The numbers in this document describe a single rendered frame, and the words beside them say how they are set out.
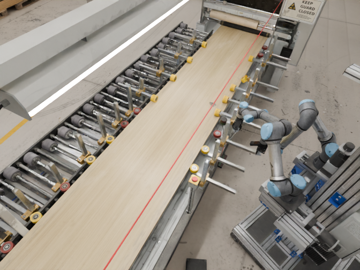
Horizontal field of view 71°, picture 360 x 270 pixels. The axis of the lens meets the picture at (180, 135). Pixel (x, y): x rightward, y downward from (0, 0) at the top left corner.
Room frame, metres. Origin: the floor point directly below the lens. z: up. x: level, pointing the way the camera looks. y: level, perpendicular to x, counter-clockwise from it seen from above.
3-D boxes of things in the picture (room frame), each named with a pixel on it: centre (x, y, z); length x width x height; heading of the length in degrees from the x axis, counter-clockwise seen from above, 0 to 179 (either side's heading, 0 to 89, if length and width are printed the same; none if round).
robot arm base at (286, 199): (1.01, -0.89, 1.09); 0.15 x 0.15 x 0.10
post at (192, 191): (0.98, -0.13, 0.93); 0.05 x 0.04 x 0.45; 156
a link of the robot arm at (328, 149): (1.35, -1.26, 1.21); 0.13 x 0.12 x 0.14; 170
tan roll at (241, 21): (4.04, -0.92, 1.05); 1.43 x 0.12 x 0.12; 66
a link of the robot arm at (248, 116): (1.61, -0.59, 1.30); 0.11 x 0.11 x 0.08; 16
